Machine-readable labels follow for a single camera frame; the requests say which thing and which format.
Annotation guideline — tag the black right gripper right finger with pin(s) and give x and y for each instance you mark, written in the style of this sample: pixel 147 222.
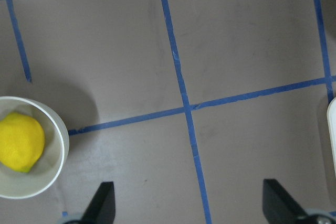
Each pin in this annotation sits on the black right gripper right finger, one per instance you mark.
pixel 278 205

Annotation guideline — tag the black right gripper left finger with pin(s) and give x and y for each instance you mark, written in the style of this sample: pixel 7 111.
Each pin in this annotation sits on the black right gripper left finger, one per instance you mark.
pixel 102 206

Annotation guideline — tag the cream ceramic bowl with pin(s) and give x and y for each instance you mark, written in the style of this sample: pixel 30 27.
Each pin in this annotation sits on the cream ceramic bowl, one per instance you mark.
pixel 16 185

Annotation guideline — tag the yellow lemon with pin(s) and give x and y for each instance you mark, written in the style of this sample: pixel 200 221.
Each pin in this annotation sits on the yellow lemon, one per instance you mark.
pixel 22 142

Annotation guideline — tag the cream rectangular tray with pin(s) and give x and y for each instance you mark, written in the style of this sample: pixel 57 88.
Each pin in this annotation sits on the cream rectangular tray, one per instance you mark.
pixel 331 127

